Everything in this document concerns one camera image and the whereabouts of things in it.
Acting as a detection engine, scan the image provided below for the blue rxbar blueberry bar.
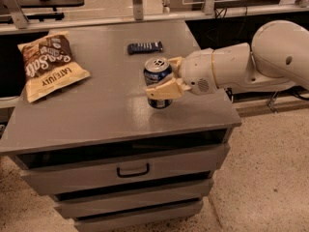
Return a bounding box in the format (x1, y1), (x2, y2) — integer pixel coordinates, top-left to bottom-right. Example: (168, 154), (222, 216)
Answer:
(127, 42), (163, 55)

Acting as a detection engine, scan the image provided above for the grey drawer cabinet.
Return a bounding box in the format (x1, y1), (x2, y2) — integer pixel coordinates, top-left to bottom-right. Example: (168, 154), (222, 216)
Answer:
(1, 21), (240, 232)

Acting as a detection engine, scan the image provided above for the black hanging cable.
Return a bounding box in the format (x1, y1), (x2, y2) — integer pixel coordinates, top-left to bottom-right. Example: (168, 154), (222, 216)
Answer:
(213, 6), (249, 50)

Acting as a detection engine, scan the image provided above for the metal railing frame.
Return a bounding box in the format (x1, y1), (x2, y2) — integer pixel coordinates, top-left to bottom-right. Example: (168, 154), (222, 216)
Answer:
(1, 0), (309, 35)

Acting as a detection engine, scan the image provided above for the brown yellow chip bag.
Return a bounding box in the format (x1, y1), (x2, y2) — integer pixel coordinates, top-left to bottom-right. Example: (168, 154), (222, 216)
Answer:
(17, 31), (90, 102)

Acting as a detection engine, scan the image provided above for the black top drawer handle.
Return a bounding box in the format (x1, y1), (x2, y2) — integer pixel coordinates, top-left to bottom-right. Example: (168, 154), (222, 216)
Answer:
(116, 163), (150, 179)

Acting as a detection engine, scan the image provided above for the blue pepsi can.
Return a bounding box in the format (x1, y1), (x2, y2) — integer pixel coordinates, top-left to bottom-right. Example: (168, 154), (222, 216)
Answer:
(143, 57), (172, 109)

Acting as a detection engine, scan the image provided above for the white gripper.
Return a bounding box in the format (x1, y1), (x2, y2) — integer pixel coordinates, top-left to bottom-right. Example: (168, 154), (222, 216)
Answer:
(146, 48), (215, 100)

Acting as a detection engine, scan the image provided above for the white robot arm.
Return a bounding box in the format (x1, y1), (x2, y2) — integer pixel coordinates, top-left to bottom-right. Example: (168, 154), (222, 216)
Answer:
(146, 20), (309, 100)

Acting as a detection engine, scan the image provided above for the dark background table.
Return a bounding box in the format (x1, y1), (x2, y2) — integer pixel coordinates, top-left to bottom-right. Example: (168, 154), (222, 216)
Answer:
(16, 0), (85, 21)

